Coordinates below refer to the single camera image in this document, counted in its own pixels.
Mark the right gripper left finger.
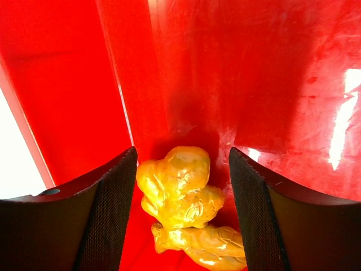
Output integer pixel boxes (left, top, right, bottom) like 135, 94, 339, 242
1, 147, 138, 270

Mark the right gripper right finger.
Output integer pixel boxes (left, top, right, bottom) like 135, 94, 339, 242
229, 147, 360, 270

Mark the yellow ginger toy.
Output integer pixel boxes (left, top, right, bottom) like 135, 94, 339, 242
136, 146, 247, 270

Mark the red plastic tray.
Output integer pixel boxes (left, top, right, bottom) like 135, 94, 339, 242
1, 1, 360, 270

